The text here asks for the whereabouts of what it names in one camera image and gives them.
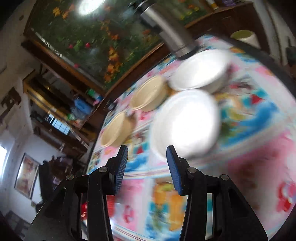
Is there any large beige bowl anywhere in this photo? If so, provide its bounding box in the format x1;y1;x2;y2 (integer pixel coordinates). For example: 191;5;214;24
100;111;135;148

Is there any white foam bowl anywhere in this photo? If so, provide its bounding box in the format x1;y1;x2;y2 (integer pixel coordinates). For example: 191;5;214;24
169;49;231;94
149;90;221;159

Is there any small beige bowl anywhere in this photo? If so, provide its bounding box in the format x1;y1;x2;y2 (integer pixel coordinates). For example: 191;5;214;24
129;75;168;112

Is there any large red glass plate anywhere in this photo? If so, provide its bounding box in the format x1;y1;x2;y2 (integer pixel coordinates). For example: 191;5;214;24
81;201;88;221

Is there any colourful patterned tablecloth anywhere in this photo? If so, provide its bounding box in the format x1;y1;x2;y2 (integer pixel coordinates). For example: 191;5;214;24
87;34;295;240

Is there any blue water jug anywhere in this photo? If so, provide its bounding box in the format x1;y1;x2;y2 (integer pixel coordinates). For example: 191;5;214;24
74;98;93;115

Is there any wooden cabinet counter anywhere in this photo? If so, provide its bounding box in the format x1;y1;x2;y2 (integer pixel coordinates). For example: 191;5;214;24
21;2;271;142

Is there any white tub with green lid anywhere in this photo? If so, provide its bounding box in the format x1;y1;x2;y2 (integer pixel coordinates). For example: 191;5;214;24
230;30;261;49

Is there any floral aquarium backdrop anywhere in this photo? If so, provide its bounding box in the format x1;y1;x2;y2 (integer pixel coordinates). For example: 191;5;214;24
30;0;209;90

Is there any stainless steel thermos jug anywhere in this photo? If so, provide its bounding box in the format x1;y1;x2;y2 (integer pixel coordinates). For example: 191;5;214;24
128;1;199;60

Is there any framed wall painting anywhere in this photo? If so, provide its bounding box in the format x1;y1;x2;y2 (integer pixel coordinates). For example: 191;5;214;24
14;153;39;199

